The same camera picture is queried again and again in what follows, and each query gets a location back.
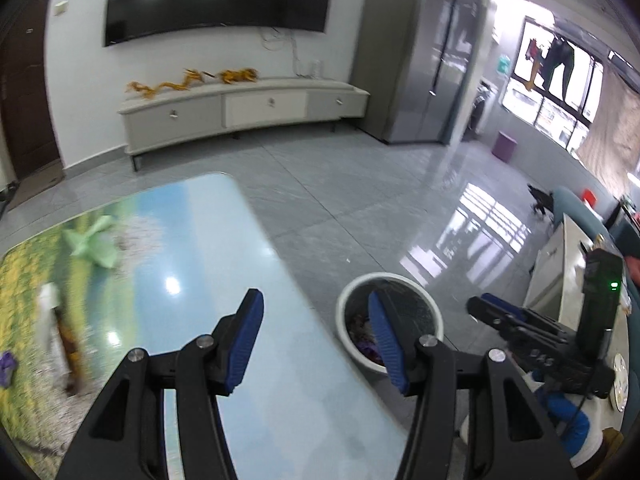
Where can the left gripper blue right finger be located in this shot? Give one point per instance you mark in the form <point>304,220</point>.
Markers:
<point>509,436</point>

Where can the brown door mat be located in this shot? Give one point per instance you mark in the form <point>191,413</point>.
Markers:
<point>38,182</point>

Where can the mustard yellow sleeve forearm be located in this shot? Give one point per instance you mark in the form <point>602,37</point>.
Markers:
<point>607,454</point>

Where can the dark brown entrance door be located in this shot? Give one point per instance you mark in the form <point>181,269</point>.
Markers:
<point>25,112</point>

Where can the grey double door refrigerator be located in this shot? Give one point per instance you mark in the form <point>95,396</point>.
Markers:
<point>412,57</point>

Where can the beige hanging blanket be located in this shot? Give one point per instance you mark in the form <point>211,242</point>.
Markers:
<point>611,150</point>

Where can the purple stool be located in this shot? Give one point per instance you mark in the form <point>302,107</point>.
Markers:
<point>504,147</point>

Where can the right hand blue white glove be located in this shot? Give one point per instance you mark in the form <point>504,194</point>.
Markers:
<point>577,422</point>

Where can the white side table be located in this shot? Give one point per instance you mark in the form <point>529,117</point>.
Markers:
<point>555,289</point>

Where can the washing machine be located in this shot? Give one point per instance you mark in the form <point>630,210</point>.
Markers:
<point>485,97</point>

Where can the teal sofa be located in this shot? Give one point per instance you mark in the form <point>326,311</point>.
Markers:
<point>618,229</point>

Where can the white tv cabinet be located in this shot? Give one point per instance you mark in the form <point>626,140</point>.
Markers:
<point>175,117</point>

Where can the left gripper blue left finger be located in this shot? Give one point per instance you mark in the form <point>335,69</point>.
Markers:
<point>122,435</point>

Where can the purple crumpled wrapper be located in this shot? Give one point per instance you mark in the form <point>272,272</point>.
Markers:
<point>8,366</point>

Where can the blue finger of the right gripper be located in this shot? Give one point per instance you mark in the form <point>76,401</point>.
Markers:
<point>486,310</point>
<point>495,301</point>

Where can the green crumpled paper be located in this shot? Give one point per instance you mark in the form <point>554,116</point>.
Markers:
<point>95,244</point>

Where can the golden dragon ornament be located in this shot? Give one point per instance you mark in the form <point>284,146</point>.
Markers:
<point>191,77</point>

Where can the wall light switch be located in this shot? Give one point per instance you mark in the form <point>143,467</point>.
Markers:
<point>60,8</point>

